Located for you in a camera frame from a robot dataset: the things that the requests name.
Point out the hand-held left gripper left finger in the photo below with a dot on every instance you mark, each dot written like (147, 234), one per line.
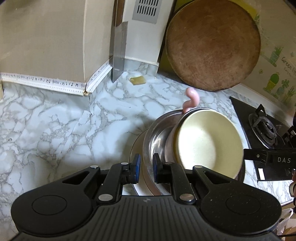
(138, 165)

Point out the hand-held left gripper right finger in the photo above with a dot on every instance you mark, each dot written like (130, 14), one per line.
(155, 169)

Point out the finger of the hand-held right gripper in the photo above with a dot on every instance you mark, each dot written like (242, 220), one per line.
(277, 160)

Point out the large white plate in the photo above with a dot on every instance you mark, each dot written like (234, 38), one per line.
(135, 150)

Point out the stainless steel bowl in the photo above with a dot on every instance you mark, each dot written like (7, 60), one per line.
(157, 139)

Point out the cream bowl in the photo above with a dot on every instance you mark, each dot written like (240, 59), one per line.
(208, 143)

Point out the pink steel-lined pot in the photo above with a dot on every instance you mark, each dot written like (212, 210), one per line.
(190, 99)

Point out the person's right hand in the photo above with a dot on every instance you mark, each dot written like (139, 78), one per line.
(294, 178)

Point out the black gas stove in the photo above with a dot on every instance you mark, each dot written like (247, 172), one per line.
(245, 120)

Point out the clear plastic bag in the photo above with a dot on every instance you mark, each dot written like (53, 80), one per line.
(285, 220)

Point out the yellow sponge piece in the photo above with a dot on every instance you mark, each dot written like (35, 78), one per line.
(137, 80)

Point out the white patterned edge trim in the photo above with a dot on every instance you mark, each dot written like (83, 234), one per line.
(46, 81)

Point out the round wooden cutting board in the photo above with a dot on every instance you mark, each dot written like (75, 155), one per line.
(212, 46)

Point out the yellow plastic cutting board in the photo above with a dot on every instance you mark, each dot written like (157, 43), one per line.
(253, 9)

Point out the green plant wall sticker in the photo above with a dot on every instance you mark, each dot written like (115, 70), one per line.
(274, 81)

